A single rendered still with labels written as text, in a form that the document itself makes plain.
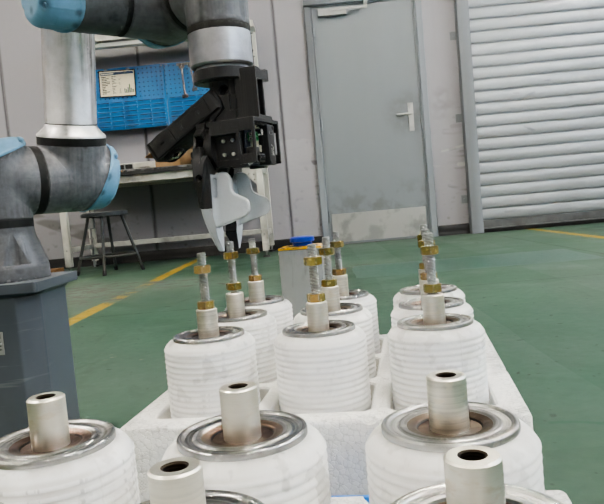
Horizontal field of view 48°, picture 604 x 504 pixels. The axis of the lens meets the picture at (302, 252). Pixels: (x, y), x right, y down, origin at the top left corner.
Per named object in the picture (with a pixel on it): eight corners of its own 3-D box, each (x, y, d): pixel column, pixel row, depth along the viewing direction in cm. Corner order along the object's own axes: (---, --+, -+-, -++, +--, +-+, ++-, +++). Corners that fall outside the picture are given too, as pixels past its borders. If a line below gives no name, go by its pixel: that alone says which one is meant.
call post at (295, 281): (294, 441, 110) (277, 251, 108) (300, 426, 117) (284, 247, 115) (337, 439, 109) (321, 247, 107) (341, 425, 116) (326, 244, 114)
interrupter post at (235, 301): (250, 317, 84) (248, 291, 84) (238, 321, 82) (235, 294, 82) (235, 317, 85) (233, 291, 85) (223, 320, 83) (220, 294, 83)
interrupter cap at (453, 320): (384, 326, 71) (384, 319, 71) (448, 316, 73) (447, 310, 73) (420, 337, 64) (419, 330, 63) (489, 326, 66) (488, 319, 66)
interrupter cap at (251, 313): (279, 314, 85) (279, 308, 85) (240, 326, 78) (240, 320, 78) (233, 313, 89) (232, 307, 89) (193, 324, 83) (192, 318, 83)
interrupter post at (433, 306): (418, 326, 69) (416, 294, 69) (439, 323, 70) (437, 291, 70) (430, 329, 67) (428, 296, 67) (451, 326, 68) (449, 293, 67)
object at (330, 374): (394, 508, 68) (380, 331, 67) (303, 529, 65) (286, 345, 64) (359, 474, 77) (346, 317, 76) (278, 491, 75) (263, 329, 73)
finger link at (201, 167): (205, 207, 78) (203, 131, 78) (193, 208, 78) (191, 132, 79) (225, 211, 82) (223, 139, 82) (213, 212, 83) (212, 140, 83)
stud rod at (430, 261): (439, 308, 68) (433, 232, 67) (429, 308, 68) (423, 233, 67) (438, 306, 69) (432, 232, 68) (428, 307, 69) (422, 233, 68)
